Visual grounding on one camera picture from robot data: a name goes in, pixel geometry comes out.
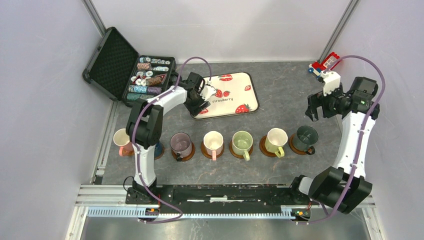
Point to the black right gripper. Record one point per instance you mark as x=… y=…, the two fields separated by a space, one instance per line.
x=316 y=100

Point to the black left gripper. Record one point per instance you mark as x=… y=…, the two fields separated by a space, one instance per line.
x=194 y=110

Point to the dark green mug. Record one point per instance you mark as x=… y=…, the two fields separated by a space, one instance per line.
x=305 y=137

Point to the white strawberry print tray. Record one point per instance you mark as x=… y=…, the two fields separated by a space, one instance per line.
x=235 y=94

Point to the pale pink white mug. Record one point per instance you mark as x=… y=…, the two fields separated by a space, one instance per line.
x=213 y=143

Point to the lilac mug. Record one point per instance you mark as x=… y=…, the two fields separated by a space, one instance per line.
x=181 y=146

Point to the brown grooved wooden coaster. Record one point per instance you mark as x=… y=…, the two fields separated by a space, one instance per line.
x=204 y=151
x=236 y=155
x=310 y=151
x=188 y=157
x=263 y=149

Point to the yellow-green mug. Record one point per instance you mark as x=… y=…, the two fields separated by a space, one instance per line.
x=275 y=141

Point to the dark blue mug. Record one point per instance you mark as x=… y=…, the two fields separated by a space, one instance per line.
x=159 y=147

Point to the light green mug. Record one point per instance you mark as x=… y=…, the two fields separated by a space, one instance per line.
x=241 y=144

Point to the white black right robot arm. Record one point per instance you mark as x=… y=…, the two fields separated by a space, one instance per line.
x=342 y=186

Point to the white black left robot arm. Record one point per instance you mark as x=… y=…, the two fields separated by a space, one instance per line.
x=145 y=123

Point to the light orange flat coaster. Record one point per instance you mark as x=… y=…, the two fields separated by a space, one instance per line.
x=127 y=153

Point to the red blue toy block car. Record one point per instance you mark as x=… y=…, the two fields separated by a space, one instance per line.
x=318 y=66

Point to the black poker chip case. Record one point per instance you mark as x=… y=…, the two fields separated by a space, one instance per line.
x=115 y=65

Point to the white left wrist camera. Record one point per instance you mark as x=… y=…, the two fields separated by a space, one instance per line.
x=207 y=92

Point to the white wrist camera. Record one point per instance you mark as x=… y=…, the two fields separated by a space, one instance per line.
x=331 y=81
x=207 y=92

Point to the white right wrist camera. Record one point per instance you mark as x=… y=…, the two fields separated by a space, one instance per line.
x=331 y=81

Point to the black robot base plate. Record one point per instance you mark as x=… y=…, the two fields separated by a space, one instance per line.
x=219 y=198

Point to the aluminium frame rail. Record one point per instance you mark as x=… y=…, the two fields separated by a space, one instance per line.
x=100 y=213

